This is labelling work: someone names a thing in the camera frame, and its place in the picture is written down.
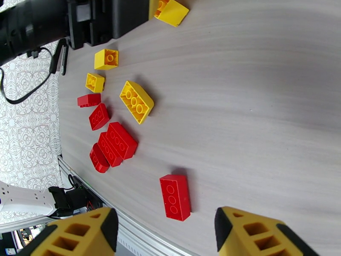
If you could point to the small yellow lego brick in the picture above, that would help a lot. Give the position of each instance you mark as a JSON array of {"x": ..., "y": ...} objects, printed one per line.
[
  {"x": 95, "y": 82},
  {"x": 106, "y": 59},
  {"x": 171, "y": 11}
]

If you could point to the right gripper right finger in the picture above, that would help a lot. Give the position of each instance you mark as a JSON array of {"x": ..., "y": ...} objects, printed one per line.
[{"x": 255, "y": 234}]

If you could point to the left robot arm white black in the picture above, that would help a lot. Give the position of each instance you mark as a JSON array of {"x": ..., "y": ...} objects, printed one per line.
[{"x": 24, "y": 199}]

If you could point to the long yellow lego brick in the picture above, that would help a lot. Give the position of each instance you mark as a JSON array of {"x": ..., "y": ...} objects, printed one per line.
[{"x": 136, "y": 102}]

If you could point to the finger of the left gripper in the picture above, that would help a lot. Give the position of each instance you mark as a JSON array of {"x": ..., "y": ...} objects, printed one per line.
[{"x": 130, "y": 15}]

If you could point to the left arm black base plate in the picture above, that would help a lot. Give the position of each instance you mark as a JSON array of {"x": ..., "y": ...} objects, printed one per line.
[{"x": 77, "y": 196}]

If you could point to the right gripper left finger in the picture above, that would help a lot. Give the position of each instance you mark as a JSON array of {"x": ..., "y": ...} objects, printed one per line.
[{"x": 80, "y": 236}]

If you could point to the red lego brick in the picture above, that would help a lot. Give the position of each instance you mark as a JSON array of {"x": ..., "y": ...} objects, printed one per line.
[
  {"x": 89, "y": 100},
  {"x": 99, "y": 116},
  {"x": 121, "y": 140},
  {"x": 109, "y": 152},
  {"x": 175, "y": 198},
  {"x": 99, "y": 159}
]

